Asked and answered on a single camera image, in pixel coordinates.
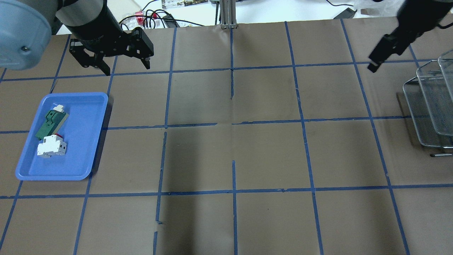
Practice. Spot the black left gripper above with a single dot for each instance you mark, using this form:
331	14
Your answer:
95	32

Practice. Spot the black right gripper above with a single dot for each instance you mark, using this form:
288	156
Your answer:
411	25

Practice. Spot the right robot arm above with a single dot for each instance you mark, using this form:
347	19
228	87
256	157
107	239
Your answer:
430	10

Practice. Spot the black power adapter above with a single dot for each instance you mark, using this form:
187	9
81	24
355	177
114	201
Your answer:
170	21

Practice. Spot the blue plastic tray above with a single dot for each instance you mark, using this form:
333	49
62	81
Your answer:
80	132

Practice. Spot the white circuit breaker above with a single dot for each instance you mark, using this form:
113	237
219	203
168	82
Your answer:
51	145

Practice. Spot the silver wire mesh shelf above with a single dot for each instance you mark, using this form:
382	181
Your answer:
429	97

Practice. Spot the green white switch component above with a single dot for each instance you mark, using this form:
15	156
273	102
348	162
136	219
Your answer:
54	120

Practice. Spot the aluminium frame post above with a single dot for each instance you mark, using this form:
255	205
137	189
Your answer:
228	14

